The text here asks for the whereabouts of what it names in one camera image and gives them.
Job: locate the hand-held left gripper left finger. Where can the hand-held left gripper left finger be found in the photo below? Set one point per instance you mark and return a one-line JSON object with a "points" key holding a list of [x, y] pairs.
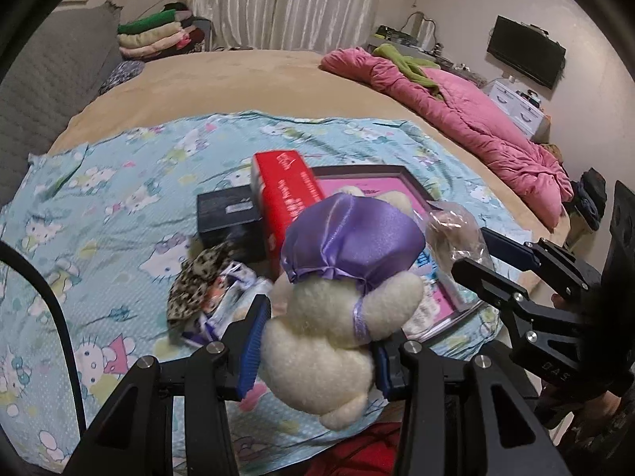
{"points": [[250, 352]]}

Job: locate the cream plush toy purple cap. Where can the cream plush toy purple cap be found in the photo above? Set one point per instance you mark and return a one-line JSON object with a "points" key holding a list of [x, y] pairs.
{"points": [[317, 347]]}

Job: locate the green cloth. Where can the green cloth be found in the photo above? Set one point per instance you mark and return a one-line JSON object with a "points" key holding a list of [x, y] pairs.
{"points": [[407, 64]]}

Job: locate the red cloth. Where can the red cloth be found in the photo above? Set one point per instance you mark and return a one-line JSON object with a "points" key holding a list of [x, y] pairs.
{"points": [[357, 448]]}

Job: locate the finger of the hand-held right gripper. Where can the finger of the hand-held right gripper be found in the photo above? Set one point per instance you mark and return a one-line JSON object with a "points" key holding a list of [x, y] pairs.
{"points": [[511, 253], [491, 277]]}

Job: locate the stack of folded clothes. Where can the stack of folded clothes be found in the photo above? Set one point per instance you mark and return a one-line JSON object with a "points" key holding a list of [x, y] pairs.
{"points": [[149, 34]]}

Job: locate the white curtain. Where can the white curtain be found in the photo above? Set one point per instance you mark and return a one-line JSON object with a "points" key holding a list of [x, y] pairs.
{"points": [[297, 5]]}

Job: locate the dark clothes pile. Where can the dark clothes pile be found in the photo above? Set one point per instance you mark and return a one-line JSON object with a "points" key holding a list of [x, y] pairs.
{"points": [[590, 193]]}

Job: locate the black television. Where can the black television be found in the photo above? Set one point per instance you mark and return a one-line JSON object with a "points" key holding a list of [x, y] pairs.
{"points": [[526, 49]]}

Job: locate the leopard print bow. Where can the leopard print bow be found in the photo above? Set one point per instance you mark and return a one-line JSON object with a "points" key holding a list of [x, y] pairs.
{"points": [[198, 267]]}

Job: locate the pink quilt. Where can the pink quilt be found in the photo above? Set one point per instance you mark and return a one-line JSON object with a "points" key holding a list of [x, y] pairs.
{"points": [[476, 119]]}

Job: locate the cluttered desk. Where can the cluttered desk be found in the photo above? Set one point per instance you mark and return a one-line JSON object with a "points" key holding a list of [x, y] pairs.
{"points": [[397, 34]]}

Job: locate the dark floral pillow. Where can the dark floral pillow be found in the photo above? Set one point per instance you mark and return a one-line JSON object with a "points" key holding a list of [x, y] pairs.
{"points": [[121, 74]]}

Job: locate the beige bed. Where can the beige bed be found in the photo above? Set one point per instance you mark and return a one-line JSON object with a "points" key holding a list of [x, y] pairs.
{"points": [[238, 84]]}

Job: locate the cartoon cat printed blanket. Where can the cartoon cat printed blanket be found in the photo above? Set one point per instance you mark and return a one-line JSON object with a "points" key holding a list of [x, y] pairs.
{"points": [[124, 218]]}

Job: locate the pink book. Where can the pink book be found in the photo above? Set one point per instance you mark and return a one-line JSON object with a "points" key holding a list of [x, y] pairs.
{"points": [[441, 302]]}

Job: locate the dark shallow tray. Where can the dark shallow tray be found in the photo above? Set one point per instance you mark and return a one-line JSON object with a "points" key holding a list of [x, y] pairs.
{"points": [[367, 171]]}

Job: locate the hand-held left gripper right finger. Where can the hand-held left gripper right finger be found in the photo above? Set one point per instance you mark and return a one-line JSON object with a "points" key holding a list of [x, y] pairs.
{"points": [[382, 372]]}

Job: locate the grey quilted headboard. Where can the grey quilted headboard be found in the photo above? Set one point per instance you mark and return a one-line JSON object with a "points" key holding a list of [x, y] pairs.
{"points": [[44, 89]]}

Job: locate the purple white tissue packet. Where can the purple white tissue packet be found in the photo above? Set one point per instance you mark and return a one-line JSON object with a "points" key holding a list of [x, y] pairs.
{"points": [[233, 287]]}

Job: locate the pink doll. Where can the pink doll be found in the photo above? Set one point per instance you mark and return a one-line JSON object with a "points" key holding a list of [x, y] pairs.
{"points": [[454, 235]]}

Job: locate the white drawer cabinet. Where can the white drawer cabinet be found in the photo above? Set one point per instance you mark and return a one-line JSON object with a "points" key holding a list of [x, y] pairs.
{"points": [[516, 106]]}

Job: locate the black box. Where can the black box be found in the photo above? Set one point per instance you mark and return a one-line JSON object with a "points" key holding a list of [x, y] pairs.
{"points": [[225, 213]]}

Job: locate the person's right forearm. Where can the person's right forearm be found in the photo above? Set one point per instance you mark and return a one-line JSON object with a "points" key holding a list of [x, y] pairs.
{"points": [[615, 436]]}

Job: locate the red tissue pack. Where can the red tissue pack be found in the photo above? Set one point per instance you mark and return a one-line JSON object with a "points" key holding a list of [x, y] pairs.
{"points": [[283, 193]]}

